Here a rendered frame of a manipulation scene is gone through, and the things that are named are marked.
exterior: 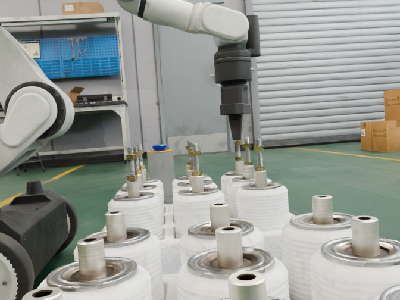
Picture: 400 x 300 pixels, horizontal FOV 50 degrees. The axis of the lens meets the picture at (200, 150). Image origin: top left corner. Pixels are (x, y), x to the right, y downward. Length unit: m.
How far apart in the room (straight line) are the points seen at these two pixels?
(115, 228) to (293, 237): 0.20
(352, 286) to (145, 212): 0.46
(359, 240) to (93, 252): 0.22
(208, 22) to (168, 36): 5.06
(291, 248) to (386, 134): 4.02
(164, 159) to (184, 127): 4.76
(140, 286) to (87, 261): 0.05
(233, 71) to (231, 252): 0.67
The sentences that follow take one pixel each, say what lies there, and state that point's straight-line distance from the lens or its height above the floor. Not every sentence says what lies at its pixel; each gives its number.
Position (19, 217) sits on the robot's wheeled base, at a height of 0.20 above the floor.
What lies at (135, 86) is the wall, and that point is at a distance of 5.94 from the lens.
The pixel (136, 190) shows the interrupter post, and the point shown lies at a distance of 0.78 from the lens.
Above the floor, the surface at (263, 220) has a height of 0.20.
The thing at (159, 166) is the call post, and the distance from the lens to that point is 1.16.
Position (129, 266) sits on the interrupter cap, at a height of 0.25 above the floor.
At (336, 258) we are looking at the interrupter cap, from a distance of 0.38.
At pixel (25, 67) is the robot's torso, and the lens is 1.13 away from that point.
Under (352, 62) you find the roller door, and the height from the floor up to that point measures 1.13.
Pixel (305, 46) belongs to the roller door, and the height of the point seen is 1.40.
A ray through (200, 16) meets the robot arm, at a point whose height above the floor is 0.62.
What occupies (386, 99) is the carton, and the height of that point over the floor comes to 0.52.
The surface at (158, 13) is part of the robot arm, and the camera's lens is 1.01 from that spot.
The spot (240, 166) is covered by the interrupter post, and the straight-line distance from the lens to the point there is 1.02.
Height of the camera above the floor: 0.37
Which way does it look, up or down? 3 degrees down
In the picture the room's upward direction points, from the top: 4 degrees counter-clockwise
